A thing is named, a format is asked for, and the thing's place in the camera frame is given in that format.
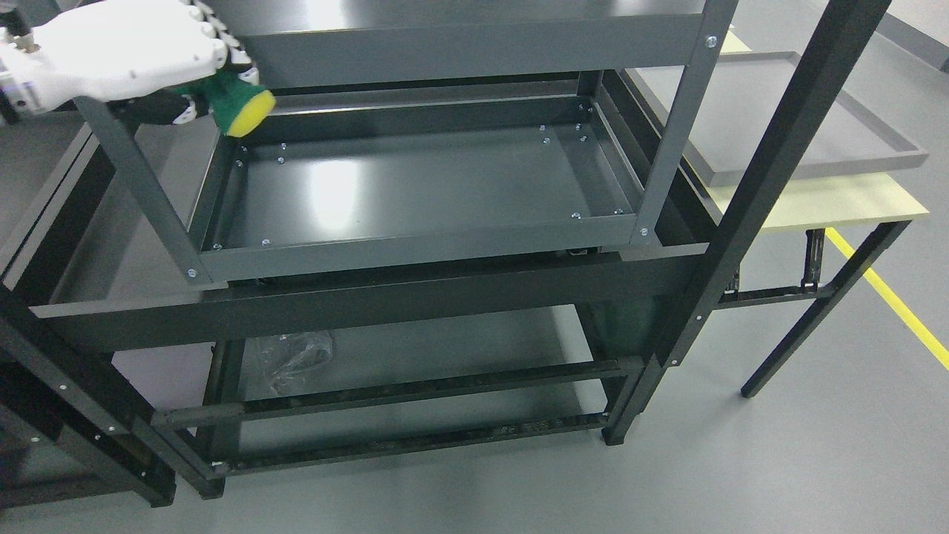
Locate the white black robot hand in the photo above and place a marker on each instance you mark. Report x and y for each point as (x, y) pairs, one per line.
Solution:
(127, 54)

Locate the green yellow sponge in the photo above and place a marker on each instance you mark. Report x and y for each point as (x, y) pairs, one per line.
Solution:
(236, 106)

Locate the grey metal shelf unit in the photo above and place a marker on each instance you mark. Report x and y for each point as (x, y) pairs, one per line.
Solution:
(421, 132)

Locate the black metal shelf rack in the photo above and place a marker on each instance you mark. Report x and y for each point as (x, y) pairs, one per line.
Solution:
(118, 374)

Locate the crumpled clear plastic bag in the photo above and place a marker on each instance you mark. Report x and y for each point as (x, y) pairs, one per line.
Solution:
(291, 364)

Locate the beige folding table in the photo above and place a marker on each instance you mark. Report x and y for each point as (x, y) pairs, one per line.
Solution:
(849, 221)

